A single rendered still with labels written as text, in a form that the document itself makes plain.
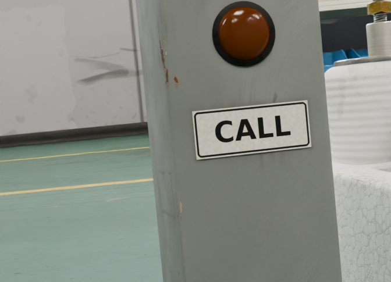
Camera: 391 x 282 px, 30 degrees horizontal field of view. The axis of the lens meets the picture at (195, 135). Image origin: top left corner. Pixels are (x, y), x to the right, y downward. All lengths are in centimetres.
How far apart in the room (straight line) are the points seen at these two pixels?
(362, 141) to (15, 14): 512
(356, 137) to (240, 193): 25
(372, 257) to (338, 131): 13
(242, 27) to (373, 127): 25
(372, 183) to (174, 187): 16
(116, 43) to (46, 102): 67
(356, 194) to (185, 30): 19
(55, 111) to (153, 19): 519
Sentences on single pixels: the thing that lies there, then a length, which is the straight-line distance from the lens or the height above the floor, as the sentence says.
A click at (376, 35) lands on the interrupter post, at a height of 27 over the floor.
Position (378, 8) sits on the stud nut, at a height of 29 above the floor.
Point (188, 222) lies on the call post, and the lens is 30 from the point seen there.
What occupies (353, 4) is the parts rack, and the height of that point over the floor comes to 73.
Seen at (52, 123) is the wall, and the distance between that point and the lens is 551.
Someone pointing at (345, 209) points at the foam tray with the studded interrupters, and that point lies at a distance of 48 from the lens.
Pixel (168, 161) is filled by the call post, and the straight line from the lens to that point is 31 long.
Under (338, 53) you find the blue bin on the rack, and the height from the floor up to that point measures 44.
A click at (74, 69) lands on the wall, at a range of 548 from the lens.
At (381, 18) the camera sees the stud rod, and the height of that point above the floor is 28.
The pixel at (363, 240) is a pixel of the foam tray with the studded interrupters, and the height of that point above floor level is 14.
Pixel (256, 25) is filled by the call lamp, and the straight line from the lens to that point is 30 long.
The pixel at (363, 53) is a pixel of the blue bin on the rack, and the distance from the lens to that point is 535.
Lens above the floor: 24
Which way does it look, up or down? 3 degrees down
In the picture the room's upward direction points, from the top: 5 degrees counter-clockwise
